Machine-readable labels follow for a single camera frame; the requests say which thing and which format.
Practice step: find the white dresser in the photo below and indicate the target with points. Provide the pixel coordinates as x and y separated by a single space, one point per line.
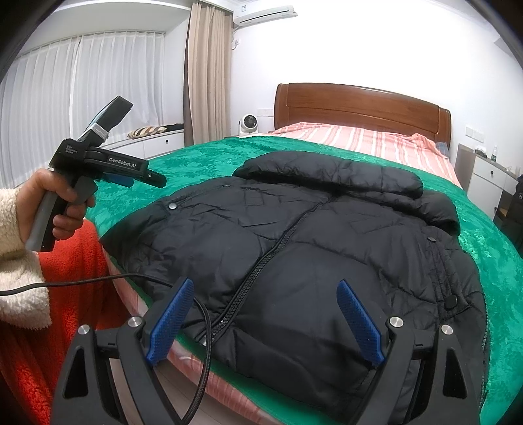
482 177

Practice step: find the wooden bed headboard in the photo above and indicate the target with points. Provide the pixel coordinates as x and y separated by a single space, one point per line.
359 102

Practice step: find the white wall switch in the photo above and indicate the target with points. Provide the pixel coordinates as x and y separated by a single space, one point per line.
474 133

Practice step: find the green velvet blanket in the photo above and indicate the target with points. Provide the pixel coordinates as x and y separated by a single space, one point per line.
502 278

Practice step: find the beige curtain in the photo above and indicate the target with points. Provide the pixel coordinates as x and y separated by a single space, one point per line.
208 73

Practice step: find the dark cloth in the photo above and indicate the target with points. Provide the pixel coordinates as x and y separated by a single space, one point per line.
175 126

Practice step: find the person's left hand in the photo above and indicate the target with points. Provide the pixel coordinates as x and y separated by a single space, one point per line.
36 184

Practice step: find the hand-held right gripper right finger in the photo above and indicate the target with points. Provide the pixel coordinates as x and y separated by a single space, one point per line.
361 323

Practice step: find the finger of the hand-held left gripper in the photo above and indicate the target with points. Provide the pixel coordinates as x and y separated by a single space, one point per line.
153 178
120 181

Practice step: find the black coat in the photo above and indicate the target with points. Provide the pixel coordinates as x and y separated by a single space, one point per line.
515 212

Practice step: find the small white fan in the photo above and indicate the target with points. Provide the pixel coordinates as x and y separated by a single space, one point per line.
247 124

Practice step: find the white window bench cabinet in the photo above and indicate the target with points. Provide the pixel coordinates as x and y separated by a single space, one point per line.
157 146

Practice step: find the white air conditioner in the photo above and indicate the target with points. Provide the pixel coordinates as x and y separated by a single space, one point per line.
265 15

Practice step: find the white tissue box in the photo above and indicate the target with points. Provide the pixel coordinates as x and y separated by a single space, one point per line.
481 152

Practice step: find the black puffer jacket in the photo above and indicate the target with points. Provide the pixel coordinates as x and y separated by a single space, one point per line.
327 245

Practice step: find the white sheer curtain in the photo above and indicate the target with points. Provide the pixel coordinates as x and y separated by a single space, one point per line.
102 81

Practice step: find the small bottle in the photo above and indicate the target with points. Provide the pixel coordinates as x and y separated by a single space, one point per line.
494 153

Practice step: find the striped pillow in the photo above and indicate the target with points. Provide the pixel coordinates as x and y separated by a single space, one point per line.
147 131

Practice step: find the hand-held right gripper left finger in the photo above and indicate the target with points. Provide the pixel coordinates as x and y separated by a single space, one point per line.
167 323

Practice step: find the person's left forearm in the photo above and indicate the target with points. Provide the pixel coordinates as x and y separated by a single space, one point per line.
18 265

